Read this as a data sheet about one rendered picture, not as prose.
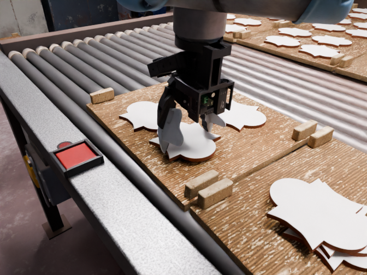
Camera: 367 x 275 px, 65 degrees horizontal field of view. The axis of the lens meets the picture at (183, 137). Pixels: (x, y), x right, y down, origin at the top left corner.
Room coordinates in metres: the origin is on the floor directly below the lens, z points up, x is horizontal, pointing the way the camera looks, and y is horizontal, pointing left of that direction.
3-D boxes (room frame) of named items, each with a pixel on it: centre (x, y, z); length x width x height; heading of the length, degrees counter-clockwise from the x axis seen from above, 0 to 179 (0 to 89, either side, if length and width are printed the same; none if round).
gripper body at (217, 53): (0.43, -0.03, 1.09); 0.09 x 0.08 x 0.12; 37
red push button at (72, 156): (0.44, 0.20, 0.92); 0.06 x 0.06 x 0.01; 40
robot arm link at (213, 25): (0.43, -0.03, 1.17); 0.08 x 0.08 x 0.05
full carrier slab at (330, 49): (1.16, -0.48, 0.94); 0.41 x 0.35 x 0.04; 39
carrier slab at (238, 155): (0.57, -0.02, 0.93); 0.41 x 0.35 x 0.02; 36
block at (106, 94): (0.65, 0.20, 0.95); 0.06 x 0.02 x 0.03; 126
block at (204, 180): (0.34, -0.03, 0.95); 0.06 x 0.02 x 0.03; 126
